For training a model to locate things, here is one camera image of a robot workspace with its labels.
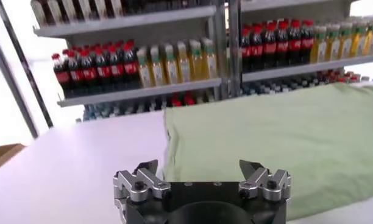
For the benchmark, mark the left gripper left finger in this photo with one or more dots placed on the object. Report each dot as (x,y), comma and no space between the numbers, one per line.
(137,186)

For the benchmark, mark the grey window frame post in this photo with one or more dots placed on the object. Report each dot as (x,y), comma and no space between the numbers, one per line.
(15,91)

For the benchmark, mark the red cap cola bottle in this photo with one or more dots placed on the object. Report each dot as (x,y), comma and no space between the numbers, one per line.
(76,75)
(89,73)
(103,71)
(307,43)
(257,50)
(295,44)
(130,67)
(270,48)
(282,46)
(62,77)
(246,51)
(117,70)

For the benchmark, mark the grey metal shelf rack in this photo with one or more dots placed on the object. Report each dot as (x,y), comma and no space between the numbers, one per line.
(137,92)
(296,70)

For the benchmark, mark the dark tea bottle green cap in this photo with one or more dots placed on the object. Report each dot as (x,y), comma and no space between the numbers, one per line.
(69,9)
(38,12)
(100,6)
(84,8)
(54,10)
(116,6)

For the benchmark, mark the black window frame post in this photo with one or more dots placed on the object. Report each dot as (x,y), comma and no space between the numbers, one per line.
(23,61)

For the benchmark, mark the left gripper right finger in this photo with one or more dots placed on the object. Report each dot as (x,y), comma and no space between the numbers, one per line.
(272,185)

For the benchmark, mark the brown cardboard box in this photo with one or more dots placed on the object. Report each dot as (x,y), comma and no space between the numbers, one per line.
(3,153)

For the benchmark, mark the yellow tea bottle green label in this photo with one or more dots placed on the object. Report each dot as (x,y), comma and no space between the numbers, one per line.
(345,43)
(196,62)
(144,71)
(158,69)
(171,67)
(358,41)
(318,47)
(209,60)
(183,64)
(332,45)
(371,39)

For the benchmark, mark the green polo shirt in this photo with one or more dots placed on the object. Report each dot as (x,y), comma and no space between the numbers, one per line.
(265,137)

